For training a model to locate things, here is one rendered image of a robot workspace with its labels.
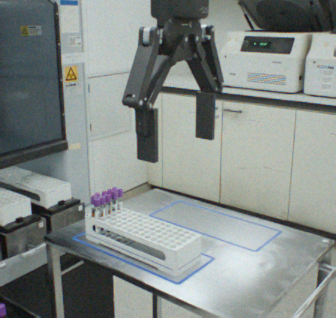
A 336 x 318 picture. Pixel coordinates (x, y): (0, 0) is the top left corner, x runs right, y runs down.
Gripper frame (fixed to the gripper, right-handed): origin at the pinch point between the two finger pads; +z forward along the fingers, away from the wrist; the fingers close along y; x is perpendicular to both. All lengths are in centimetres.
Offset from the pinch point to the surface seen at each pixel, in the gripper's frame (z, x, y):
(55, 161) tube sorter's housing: 30, 80, 43
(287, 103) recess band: 38, 76, 223
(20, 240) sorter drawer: 43, 66, 18
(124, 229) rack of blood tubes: 33, 33, 25
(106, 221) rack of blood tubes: 32, 39, 24
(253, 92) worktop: 32, 97, 217
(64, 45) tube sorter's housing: -7, 75, 46
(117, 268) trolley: 38, 29, 17
